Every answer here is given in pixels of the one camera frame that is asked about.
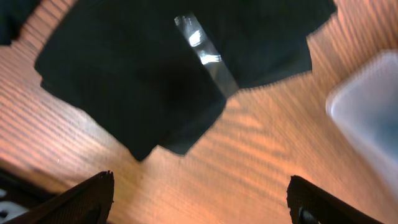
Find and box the black cloth with tape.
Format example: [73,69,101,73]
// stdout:
[35,0,337,161]

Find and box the clear plastic storage bin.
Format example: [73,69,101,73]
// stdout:
[326,50,397,196]

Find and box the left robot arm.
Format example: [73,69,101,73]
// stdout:
[1,170,378,224]

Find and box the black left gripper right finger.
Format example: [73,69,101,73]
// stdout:
[287,175,381,224]

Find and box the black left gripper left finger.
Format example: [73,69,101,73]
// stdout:
[5,171,114,224]

